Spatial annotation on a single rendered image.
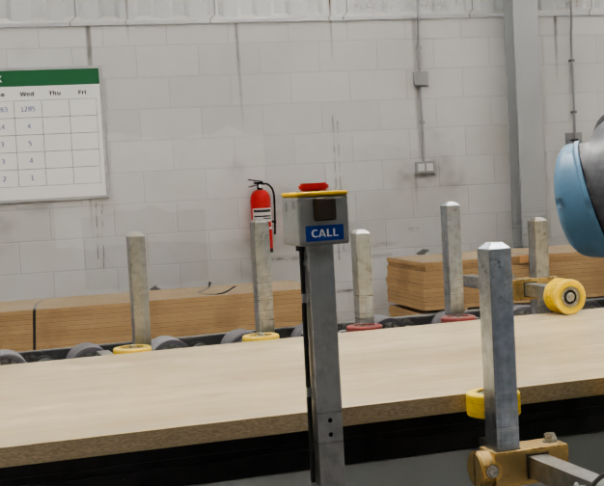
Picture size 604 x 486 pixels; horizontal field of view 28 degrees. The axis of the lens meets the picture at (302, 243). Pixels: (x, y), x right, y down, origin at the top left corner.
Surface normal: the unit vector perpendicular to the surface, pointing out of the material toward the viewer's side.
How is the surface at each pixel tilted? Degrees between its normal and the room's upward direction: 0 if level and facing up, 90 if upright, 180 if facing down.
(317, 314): 90
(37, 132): 90
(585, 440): 90
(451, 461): 90
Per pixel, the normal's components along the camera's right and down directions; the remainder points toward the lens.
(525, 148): 0.24, 0.04
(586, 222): -0.59, 0.41
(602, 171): -0.56, -0.42
